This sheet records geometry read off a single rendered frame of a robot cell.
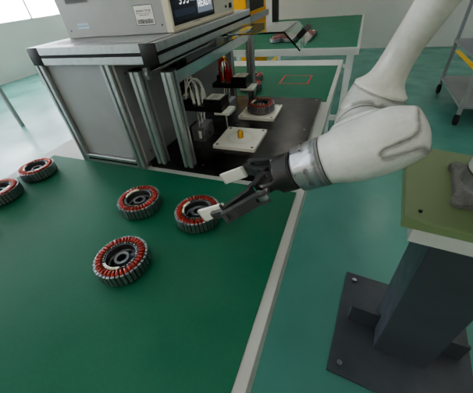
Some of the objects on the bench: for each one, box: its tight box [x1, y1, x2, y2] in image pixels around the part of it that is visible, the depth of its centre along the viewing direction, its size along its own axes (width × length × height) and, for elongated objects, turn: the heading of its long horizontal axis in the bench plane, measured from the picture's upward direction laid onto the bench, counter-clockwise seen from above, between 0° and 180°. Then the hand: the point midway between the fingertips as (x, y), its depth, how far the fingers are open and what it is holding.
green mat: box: [0, 155, 297, 393], centre depth 66 cm, size 94×61×1 cm, turn 75°
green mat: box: [222, 66, 338, 102], centre depth 156 cm, size 94×61×1 cm, turn 75°
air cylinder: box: [191, 119, 215, 142], centre depth 97 cm, size 5×8×6 cm
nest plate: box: [238, 104, 283, 122], centre depth 110 cm, size 15×15×1 cm
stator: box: [93, 235, 151, 287], centre depth 56 cm, size 11×11×4 cm
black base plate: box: [151, 96, 322, 182], centre depth 103 cm, size 47×64×2 cm
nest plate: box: [213, 126, 267, 153], centre depth 93 cm, size 15×15×1 cm
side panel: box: [34, 66, 151, 169], centre depth 84 cm, size 28×3×32 cm, turn 75°
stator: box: [174, 195, 220, 233], centre depth 66 cm, size 11×11×4 cm
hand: (216, 194), depth 62 cm, fingers open, 13 cm apart
